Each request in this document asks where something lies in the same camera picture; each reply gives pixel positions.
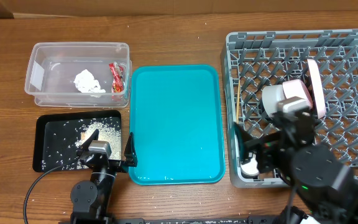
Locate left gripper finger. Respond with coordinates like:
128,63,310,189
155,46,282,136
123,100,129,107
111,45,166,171
79,129,99,152
124,132,138,167

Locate white paper cup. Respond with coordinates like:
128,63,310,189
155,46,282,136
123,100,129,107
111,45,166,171
240,152,259,178

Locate rice and food scraps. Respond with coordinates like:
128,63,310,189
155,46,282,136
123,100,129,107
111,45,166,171
39,117,122,171

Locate grey bowl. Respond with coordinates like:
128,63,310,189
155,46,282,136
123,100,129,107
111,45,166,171
262,85,286,118

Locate white napkin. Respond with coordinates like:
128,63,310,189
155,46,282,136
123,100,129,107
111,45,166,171
73,69,106,98

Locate wooden chopstick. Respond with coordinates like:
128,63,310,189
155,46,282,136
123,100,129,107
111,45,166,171
236,79,241,124

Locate pink bowl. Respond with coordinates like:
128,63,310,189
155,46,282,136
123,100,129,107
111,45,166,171
282,79,313,109

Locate red snack wrapper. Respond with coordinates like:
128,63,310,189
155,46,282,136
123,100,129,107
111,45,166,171
109,62,124,93

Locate pink plate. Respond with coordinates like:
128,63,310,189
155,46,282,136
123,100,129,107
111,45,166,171
307,59,326,118

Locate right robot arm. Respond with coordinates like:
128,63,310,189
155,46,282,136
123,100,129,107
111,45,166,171
234,123,358,223

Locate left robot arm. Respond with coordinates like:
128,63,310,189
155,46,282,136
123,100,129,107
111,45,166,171
70,130,137,223

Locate black waste tray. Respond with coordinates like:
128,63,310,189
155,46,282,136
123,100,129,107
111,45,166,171
32,110,122,172

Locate grey dishwasher rack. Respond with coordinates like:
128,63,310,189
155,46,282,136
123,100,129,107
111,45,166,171
221,29,358,188

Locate teal plastic tray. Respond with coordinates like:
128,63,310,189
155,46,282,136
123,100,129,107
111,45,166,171
129,65,226,185

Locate clear plastic bin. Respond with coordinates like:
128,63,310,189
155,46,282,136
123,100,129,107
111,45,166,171
24,42,132,108

